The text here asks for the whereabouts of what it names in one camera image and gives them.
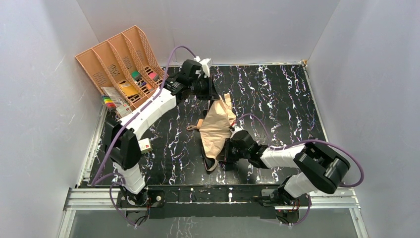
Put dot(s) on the white paper card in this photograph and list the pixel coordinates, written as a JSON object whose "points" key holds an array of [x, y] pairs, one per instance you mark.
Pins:
{"points": [[112, 93]]}

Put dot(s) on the orange plastic file organizer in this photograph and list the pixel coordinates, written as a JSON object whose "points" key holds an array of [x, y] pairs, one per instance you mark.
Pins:
{"points": [[112, 61]]}

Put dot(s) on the yellow notepad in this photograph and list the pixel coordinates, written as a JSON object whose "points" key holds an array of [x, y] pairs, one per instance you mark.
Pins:
{"points": [[128, 90]]}

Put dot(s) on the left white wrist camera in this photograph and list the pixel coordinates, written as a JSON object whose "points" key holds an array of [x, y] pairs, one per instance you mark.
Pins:
{"points": [[206, 64]]}

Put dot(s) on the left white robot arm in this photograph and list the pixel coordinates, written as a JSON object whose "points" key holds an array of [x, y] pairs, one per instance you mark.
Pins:
{"points": [[122, 136]]}

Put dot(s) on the small white green box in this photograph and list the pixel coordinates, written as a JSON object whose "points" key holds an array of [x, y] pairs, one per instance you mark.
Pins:
{"points": [[145, 145]]}

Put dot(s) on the beige folding umbrella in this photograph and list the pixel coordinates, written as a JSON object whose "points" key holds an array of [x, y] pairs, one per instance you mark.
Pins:
{"points": [[214, 129]]}

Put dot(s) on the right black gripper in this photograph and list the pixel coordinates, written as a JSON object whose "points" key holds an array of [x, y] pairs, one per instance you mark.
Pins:
{"points": [[226, 152]]}

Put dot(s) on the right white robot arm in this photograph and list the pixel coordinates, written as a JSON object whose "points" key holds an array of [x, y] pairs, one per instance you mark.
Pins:
{"points": [[321, 167]]}

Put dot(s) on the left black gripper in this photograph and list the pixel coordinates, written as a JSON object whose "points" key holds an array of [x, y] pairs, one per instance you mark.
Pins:
{"points": [[213, 88]]}

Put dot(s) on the colourful marker set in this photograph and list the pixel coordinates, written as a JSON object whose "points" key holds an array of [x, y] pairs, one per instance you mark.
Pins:
{"points": [[108, 102]]}

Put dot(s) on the pink eraser block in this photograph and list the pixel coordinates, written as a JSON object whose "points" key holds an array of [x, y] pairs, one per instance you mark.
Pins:
{"points": [[154, 76]]}

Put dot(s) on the green eraser block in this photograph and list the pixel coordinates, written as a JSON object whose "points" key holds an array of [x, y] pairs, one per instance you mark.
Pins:
{"points": [[136, 76]]}

